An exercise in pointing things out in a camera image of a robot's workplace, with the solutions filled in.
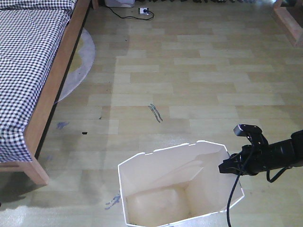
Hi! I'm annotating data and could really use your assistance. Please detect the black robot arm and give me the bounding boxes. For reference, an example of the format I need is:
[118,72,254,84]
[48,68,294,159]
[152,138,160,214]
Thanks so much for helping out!
[218,129,303,176]

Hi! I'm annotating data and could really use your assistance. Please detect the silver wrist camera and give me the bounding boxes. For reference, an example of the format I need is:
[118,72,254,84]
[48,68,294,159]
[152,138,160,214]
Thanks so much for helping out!
[233,124,262,137]

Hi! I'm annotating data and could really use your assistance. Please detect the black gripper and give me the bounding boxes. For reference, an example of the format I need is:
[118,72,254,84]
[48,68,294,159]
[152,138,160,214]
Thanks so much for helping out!
[218,145,272,175]

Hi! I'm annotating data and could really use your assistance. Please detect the grey round rug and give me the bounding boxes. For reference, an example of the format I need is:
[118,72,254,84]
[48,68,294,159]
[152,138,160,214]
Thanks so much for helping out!
[55,28,96,104]

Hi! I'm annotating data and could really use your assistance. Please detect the white curtain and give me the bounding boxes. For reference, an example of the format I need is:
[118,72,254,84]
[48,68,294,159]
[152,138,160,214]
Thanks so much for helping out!
[104,0,135,8]

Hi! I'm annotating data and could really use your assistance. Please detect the silver floor power outlet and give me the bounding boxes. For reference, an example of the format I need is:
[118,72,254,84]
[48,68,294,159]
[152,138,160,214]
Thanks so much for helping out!
[138,8,149,15]

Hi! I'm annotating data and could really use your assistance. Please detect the black camera cable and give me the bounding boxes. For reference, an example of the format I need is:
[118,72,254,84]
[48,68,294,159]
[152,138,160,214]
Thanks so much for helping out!
[226,146,254,227]

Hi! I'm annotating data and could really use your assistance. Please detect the wooden bed frame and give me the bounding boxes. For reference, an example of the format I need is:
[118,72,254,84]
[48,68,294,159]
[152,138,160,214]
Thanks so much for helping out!
[0,0,99,185]

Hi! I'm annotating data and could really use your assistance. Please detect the black white checkered bedding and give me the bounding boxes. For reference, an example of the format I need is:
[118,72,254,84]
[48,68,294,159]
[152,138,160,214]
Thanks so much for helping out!
[0,0,76,163]

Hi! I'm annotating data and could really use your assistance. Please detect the wooden desk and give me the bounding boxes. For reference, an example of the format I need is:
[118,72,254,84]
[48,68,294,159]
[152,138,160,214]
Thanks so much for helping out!
[272,0,303,47]

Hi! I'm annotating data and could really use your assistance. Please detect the white paper trash bin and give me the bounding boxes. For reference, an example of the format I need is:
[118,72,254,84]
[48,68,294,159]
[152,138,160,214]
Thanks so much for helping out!
[118,140,244,227]

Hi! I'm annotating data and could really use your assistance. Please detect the black power cord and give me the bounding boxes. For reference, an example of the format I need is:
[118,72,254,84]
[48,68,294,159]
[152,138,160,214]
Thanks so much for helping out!
[105,6,154,21]

